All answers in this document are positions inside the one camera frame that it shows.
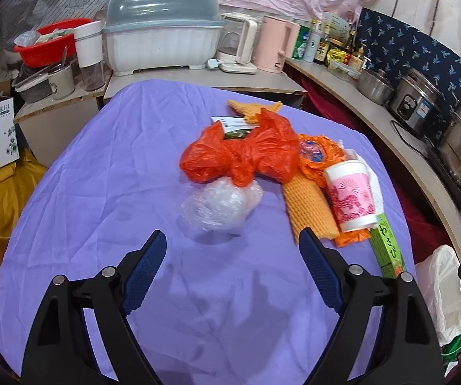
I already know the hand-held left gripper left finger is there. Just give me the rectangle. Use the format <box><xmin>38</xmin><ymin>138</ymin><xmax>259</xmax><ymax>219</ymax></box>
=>
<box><xmin>21</xmin><ymin>230</ymin><xmax>168</xmax><ymax>385</ymax></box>

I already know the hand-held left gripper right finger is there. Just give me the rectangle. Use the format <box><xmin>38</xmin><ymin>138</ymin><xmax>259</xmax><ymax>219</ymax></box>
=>
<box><xmin>298</xmin><ymin>227</ymin><xmax>444</xmax><ymax>385</ymax></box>

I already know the white trash bag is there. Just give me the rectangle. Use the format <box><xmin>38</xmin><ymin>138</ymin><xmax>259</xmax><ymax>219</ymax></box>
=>
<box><xmin>415</xmin><ymin>244</ymin><xmax>461</xmax><ymax>347</ymax></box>

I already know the orange crocheted cloth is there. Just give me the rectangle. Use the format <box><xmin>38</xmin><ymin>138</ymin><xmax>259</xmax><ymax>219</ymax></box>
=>
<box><xmin>283</xmin><ymin>172</ymin><xmax>340</xmax><ymax>246</ymax></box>

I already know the long green carton box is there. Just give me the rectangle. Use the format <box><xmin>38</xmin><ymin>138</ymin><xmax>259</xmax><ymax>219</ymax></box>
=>
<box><xmin>369</xmin><ymin>212</ymin><xmax>407</xmax><ymax>278</ymax></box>

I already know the pink patterned paper cup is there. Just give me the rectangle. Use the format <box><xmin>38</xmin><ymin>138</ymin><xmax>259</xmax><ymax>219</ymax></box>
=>
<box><xmin>323</xmin><ymin>159</ymin><xmax>378</xmax><ymax>233</ymax></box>

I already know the clear plastic bag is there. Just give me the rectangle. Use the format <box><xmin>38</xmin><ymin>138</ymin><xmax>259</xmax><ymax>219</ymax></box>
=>
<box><xmin>180</xmin><ymin>177</ymin><xmax>264</xmax><ymax>233</ymax></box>

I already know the orange printed plastic bag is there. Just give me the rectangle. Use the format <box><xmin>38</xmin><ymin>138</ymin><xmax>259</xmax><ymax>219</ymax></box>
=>
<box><xmin>297</xmin><ymin>133</ymin><xmax>371</xmax><ymax>248</ymax></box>

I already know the red plastic bag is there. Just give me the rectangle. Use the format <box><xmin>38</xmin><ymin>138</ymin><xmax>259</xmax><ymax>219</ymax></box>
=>
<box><xmin>179</xmin><ymin>110</ymin><xmax>300</xmax><ymax>187</ymax></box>

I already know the green snack packet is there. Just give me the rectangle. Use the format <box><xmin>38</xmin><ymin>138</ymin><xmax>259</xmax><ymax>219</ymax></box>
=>
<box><xmin>211</xmin><ymin>116</ymin><xmax>261</xmax><ymax>140</ymax></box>

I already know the black induction cooker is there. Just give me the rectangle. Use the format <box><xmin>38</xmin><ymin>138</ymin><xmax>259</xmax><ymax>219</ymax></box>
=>
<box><xmin>427</xmin><ymin>146</ymin><xmax>461</xmax><ymax>209</ymax></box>

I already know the purple table cloth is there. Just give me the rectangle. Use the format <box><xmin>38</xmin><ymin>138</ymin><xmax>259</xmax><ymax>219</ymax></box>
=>
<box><xmin>0</xmin><ymin>81</ymin><xmax>416</xmax><ymax>385</ymax></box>

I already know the curved wooden shelf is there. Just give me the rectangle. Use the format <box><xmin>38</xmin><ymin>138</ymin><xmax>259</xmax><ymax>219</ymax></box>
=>
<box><xmin>284</xmin><ymin>58</ymin><xmax>461</xmax><ymax>265</ymax></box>

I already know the dark red cloth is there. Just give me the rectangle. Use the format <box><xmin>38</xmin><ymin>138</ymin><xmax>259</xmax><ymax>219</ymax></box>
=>
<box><xmin>284</xmin><ymin>64</ymin><xmax>456</xmax><ymax>265</ymax></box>

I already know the small orange foam net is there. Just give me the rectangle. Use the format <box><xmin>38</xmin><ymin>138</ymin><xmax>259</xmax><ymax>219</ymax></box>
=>
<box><xmin>226</xmin><ymin>99</ymin><xmax>283</xmax><ymax>126</ymax></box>

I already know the steel rice cooker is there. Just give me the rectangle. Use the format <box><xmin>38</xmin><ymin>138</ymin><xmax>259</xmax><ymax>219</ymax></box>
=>
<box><xmin>387</xmin><ymin>68</ymin><xmax>444</xmax><ymax>135</ymax></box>

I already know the steel bowl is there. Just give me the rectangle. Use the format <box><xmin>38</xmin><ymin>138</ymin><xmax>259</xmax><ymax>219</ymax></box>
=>
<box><xmin>355</xmin><ymin>68</ymin><xmax>396</xmax><ymax>106</ymax></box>

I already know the low wooden side table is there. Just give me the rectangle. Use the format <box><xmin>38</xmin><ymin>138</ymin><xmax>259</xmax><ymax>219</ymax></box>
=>
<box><xmin>14</xmin><ymin>70</ymin><xmax>309</xmax><ymax>169</ymax></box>

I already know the clear food container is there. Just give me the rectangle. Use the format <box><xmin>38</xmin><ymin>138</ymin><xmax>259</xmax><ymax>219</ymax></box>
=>
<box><xmin>329</xmin><ymin>58</ymin><xmax>361</xmax><ymax>81</ymax></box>

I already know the small white pot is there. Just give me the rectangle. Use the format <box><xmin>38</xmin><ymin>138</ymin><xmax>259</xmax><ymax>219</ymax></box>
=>
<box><xmin>48</xmin><ymin>62</ymin><xmax>74</xmax><ymax>101</ymax></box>

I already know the grey plastic container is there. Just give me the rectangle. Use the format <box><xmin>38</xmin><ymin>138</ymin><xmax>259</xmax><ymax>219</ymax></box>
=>
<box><xmin>12</xmin><ymin>64</ymin><xmax>55</xmax><ymax>104</ymax></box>

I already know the yellow packet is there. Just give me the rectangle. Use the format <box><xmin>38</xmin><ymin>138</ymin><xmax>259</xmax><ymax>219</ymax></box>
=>
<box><xmin>329</xmin><ymin>47</ymin><xmax>349</xmax><ymax>67</ymax></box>

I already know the dark sauce bottle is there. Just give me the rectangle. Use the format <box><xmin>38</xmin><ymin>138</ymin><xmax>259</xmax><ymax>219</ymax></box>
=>
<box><xmin>314</xmin><ymin>34</ymin><xmax>331</xmax><ymax>66</ymax></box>

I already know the white blender cup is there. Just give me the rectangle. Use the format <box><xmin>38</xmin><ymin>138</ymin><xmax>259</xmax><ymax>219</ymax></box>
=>
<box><xmin>73</xmin><ymin>22</ymin><xmax>107</xmax><ymax>92</ymax></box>

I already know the white dish rack grey lid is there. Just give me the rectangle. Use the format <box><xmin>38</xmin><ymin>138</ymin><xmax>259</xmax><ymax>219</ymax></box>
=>
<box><xmin>101</xmin><ymin>0</ymin><xmax>225</xmax><ymax>76</ymax></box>

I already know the brown bottle red label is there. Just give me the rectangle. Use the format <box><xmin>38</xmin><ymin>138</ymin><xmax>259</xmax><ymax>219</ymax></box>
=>
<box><xmin>345</xmin><ymin>28</ymin><xmax>361</xmax><ymax>65</ymax></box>

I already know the white plastic bottle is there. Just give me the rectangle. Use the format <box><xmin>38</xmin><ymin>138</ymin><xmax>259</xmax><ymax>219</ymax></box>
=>
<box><xmin>303</xmin><ymin>20</ymin><xmax>323</xmax><ymax>64</ymax></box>

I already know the green refill pouch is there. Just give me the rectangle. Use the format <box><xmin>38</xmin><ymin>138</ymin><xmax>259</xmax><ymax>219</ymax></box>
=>
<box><xmin>292</xmin><ymin>24</ymin><xmax>311</xmax><ymax>60</ymax></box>

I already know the pink electric kettle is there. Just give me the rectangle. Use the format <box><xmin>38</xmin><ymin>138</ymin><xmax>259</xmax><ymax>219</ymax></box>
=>
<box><xmin>252</xmin><ymin>16</ymin><xmax>301</xmax><ymax>73</ymax></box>

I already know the red plastic basin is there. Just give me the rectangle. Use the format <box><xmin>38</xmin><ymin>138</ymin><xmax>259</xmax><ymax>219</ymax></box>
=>
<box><xmin>14</xmin><ymin>18</ymin><xmax>95</xmax><ymax>68</ymax></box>

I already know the glass electric kettle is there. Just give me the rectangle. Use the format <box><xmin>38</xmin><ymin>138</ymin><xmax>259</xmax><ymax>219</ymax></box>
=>
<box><xmin>216</xmin><ymin>13</ymin><xmax>259</xmax><ymax>75</ymax></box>

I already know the white and green tea box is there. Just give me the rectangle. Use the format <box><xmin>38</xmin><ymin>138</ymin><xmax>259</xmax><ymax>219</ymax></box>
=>
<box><xmin>321</xmin><ymin>11</ymin><xmax>352</xmax><ymax>43</ymax></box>

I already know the blue printed cloth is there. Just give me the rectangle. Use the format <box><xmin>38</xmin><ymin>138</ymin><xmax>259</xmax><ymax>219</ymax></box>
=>
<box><xmin>355</xmin><ymin>7</ymin><xmax>461</xmax><ymax>101</ymax></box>

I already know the grey patterned cloth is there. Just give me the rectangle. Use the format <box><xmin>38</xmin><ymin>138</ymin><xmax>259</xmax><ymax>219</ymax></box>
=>
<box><xmin>0</xmin><ymin>0</ymin><xmax>135</xmax><ymax>49</ymax></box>

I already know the black power cable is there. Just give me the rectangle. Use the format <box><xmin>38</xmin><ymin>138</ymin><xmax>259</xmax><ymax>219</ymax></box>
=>
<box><xmin>391</xmin><ymin>120</ymin><xmax>432</xmax><ymax>149</ymax></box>

